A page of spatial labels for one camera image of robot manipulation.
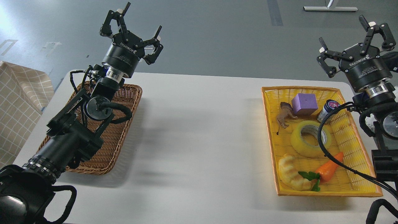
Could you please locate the white metal stand base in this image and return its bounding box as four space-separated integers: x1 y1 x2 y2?
303 0 358 12

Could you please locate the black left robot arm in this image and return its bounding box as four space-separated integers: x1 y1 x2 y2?
1 2 163 224

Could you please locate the small blue-lidded jar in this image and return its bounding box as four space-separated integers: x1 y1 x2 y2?
317 99 341 123

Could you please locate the yellow plastic basket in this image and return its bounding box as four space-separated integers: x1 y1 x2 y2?
261 86 383 197

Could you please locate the orange toy carrot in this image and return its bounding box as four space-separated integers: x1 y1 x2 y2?
298 160 339 192

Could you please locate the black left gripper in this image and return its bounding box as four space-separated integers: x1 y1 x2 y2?
99 2 164 78

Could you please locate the brown toy lion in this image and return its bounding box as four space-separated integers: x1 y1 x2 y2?
276 102 298 129

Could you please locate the yellow tape roll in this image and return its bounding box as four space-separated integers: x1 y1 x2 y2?
290 121 324 158

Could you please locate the purple foam cube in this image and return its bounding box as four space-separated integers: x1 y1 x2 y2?
292 93 318 116

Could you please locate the toy croissant bread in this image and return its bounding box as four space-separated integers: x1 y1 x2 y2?
278 153 312 191

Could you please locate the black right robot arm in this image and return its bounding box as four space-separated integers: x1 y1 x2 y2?
317 16 398 198

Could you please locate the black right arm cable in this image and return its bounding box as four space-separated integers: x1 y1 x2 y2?
317 102 398 199

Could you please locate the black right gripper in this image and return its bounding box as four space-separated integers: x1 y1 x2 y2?
317 15 396 93

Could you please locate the beige checkered cloth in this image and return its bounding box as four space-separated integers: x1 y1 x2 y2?
0 61 54 167

